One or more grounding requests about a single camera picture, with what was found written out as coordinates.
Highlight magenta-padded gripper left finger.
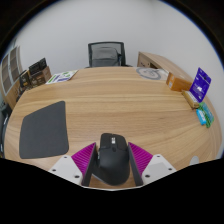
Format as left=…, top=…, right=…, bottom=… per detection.
left=48, top=142, right=99, bottom=187

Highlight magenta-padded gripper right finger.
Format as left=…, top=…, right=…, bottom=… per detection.
left=127, top=141, right=177, bottom=187

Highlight black computer mouse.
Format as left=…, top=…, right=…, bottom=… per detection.
left=91, top=132, right=130, bottom=187

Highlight dark grey mouse pad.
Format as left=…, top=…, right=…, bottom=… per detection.
left=18, top=100, right=70, bottom=160

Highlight small blue box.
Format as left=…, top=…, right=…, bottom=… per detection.
left=195, top=108, right=208, bottom=126

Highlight green flat box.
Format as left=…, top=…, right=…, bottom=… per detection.
left=198, top=102, right=215, bottom=129

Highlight small tan box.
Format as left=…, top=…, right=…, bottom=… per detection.
left=181, top=89, right=200, bottom=110

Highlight large black office chair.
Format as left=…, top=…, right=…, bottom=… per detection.
left=0, top=103, right=11, bottom=158

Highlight orange cardboard box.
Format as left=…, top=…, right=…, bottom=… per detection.
left=165, top=71, right=194, bottom=93

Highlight white green printed leaflet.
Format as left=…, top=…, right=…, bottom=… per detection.
left=45, top=69, right=79, bottom=85

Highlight purple upright card pack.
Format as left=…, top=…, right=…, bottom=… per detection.
left=189, top=67, right=212, bottom=104

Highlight round grey disc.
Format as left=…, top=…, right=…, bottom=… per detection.
left=135, top=66, right=168, bottom=81

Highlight large brown cardboard box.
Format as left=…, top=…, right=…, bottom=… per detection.
left=29, top=65, right=53, bottom=87

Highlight small brown cardboard box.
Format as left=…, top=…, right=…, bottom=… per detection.
left=18, top=69, right=32, bottom=89

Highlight wooden side desk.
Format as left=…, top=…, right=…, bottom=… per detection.
left=137, top=51, right=196, bottom=83

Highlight black box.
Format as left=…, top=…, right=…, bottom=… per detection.
left=28, top=57, right=48, bottom=75

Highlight wooden shelf unit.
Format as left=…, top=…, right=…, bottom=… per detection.
left=0, top=45, right=24, bottom=109

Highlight black mesh office chair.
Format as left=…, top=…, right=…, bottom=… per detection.
left=87, top=41, right=131, bottom=68

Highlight grey backpack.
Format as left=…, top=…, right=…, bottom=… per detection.
left=91, top=46, right=122, bottom=68

